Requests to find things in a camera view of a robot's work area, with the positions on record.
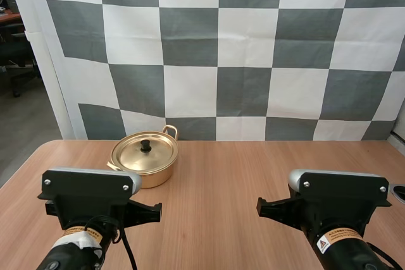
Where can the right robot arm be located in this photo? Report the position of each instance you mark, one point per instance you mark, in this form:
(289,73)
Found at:
(345,251)

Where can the black office chair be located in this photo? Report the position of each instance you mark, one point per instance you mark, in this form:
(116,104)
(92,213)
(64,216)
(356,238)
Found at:
(16,52)

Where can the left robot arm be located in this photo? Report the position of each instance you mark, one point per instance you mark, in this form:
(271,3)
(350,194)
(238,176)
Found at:
(68,252)

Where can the gold lid with black knob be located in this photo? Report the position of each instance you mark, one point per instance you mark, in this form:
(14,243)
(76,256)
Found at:
(131,156)

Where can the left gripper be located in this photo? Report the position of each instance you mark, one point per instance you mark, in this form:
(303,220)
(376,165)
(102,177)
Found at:
(144,214)

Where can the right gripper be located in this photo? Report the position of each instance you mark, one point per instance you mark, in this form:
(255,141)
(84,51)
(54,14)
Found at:
(278,211)

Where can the checked cloth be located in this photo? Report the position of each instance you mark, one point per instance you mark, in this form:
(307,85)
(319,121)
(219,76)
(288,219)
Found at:
(243,61)

